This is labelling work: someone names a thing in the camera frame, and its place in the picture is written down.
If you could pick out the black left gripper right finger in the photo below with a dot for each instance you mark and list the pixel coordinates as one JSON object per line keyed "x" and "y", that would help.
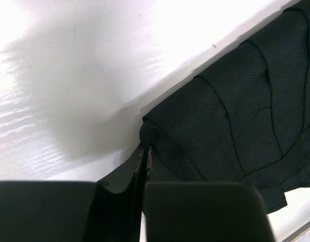
{"x": 202, "y": 211}

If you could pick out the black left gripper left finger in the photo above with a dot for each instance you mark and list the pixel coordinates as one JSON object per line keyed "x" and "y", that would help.
{"x": 105, "y": 210}

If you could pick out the black pleated skirt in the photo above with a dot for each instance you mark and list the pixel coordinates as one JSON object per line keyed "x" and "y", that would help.
{"x": 245, "y": 118}

